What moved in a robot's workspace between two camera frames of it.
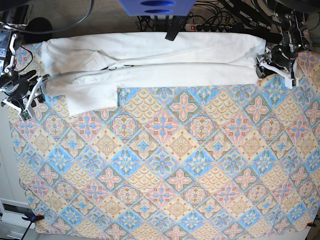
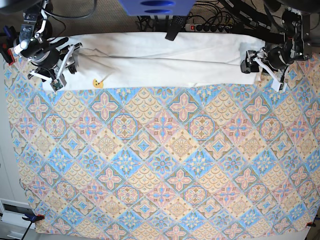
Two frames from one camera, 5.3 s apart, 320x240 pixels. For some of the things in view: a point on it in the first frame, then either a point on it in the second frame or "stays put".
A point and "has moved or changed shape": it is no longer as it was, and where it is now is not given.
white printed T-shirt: (88, 69) has moved or changed shape
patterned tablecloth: (240, 158) stays put
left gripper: (16, 87) to (43, 54)
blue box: (157, 7) stays put
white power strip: (208, 28) stays put
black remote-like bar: (177, 23) stays put
